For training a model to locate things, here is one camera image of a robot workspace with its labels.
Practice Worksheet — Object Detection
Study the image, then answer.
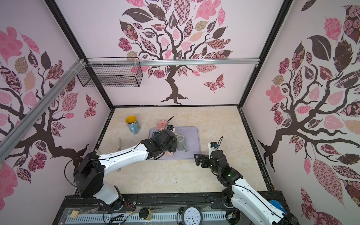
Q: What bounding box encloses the lavender plastic tray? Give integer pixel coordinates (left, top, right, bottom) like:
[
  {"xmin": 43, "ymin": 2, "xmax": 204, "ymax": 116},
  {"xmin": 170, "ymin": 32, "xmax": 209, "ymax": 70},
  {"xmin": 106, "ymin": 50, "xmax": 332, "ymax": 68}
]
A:
[{"xmin": 160, "ymin": 127, "xmax": 201, "ymax": 160}]

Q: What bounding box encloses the pink round mug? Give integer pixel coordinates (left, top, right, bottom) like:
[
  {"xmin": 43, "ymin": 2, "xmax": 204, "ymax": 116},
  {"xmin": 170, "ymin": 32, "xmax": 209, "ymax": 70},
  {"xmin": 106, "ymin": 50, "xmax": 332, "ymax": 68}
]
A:
[{"xmin": 156, "ymin": 120, "xmax": 167, "ymax": 130}]

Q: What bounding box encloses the black wire basket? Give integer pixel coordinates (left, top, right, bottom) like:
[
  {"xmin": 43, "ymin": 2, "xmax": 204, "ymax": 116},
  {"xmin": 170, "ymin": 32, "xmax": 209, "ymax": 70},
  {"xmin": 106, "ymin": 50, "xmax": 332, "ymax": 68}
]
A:
[{"xmin": 77, "ymin": 56, "xmax": 143, "ymax": 88}]

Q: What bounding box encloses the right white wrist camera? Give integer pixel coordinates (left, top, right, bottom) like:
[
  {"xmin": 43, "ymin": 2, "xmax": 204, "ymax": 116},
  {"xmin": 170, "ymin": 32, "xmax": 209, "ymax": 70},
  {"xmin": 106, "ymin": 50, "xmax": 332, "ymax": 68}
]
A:
[{"xmin": 208, "ymin": 142, "xmax": 218, "ymax": 158}]

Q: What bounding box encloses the blue lidded container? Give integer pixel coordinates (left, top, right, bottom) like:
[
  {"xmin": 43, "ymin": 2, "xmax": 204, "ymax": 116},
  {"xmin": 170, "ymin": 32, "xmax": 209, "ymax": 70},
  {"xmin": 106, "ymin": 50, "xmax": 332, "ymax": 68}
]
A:
[{"xmin": 269, "ymin": 200, "xmax": 287, "ymax": 215}]

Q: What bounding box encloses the grey mug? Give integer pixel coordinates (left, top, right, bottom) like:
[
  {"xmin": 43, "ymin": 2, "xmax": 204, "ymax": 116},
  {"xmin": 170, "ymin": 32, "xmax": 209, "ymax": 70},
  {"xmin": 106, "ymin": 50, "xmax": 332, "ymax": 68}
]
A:
[{"xmin": 176, "ymin": 135, "xmax": 188, "ymax": 152}]

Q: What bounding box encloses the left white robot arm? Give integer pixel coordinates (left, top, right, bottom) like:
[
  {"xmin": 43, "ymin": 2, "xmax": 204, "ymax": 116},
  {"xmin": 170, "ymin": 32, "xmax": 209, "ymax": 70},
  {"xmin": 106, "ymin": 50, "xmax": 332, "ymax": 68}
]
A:
[{"xmin": 73, "ymin": 130, "xmax": 177, "ymax": 205}]

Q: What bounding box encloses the dark green mug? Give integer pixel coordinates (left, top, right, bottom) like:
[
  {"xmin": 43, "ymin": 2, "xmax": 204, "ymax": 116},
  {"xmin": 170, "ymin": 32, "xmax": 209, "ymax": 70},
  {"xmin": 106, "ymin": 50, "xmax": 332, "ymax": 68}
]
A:
[{"xmin": 152, "ymin": 130, "xmax": 161, "ymax": 138}]

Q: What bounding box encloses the white cable duct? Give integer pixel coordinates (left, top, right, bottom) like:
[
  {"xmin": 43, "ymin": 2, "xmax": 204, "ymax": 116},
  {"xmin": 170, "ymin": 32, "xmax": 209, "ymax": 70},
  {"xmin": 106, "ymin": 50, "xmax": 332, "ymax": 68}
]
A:
[{"xmin": 64, "ymin": 211, "xmax": 227, "ymax": 225}]

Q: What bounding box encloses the blue butterfly mug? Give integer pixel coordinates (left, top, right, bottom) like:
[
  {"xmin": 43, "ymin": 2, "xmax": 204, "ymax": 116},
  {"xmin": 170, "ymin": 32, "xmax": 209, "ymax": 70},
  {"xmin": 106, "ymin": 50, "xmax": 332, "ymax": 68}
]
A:
[{"xmin": 125, "ymin": 115, "xmax": 141, "ymax": 135}]

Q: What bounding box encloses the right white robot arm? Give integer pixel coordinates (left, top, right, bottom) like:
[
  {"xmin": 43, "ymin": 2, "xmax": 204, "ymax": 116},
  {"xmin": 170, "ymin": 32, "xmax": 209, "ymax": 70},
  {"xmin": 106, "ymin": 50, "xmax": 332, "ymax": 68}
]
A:
[{"xmin": 194, "ymin": 150, "xmax": 299, "ymax": 225}]

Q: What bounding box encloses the round analog clock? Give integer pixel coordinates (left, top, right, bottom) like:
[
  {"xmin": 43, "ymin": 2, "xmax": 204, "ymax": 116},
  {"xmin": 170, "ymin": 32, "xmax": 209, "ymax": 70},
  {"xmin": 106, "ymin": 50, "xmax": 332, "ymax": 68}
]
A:
[{"xmin": 181, "ymin": 206, "xmax": 203, "ymax": 225}]

